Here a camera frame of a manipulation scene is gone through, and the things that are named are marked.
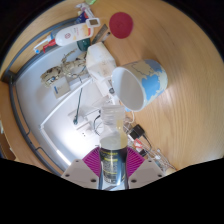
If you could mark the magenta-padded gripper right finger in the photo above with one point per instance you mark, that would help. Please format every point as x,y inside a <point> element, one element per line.
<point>146,172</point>

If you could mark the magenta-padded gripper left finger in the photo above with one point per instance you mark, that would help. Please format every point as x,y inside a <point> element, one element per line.
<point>78,172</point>

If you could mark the clear bottle with black label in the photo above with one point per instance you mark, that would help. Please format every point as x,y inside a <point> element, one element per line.
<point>113,160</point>

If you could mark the black charger block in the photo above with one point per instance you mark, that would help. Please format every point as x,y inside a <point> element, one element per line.
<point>136,131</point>

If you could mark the white desk lamp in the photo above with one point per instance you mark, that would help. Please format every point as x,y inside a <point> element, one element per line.
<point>63,108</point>

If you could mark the white mug with blue print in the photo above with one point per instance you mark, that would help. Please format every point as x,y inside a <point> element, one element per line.
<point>131,86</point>

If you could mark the wooden tree figurine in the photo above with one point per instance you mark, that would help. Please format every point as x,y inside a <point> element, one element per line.
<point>66,68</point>

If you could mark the dark green jar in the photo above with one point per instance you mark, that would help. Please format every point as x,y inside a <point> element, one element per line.
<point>83,44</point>

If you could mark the white lotion bottle, red pump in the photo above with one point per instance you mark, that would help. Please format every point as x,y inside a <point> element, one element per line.
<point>75,35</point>

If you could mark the grey metal ruler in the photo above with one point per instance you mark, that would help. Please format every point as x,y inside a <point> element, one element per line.
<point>100,34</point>

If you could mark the flat round red coaster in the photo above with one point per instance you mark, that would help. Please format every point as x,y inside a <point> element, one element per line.
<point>121,25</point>

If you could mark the small white square case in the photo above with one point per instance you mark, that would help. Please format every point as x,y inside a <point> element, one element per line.
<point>93,22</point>

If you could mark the blue box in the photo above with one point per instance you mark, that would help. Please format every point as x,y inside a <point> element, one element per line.
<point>81,17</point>

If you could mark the white tube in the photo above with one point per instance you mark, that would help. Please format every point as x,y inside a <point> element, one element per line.
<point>85,9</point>

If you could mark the white wall sockets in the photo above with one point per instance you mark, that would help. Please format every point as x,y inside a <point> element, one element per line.
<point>85,125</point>

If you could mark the white wall card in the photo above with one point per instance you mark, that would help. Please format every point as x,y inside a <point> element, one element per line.
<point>61,90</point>

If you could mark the grey metal shelf frame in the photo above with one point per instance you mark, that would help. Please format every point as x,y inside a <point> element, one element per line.
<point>18,113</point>

